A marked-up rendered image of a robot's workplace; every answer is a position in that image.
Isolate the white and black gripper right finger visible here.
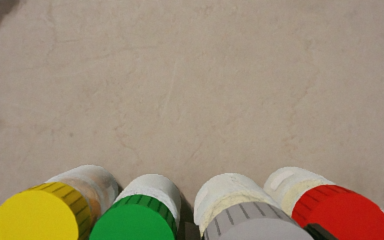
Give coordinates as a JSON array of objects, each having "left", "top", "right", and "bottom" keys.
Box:
[{"left": 303, "top": 223, "right": 339, "bottom": 240}]

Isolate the glass bottle with green cap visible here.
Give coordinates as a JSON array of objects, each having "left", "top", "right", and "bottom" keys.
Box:
[{"left": 89, "top": 174, "right": 181, "bottom": 240}]

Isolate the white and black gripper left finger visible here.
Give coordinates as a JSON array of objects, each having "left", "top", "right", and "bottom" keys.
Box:
[{"left": 185, "top": 222, "right": 201, "bottom": 240}]

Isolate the glass bottle with grey cap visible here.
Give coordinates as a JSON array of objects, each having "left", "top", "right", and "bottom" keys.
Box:
[{"left": 194, "top": 173, "right": 314, "bottom": 240}]

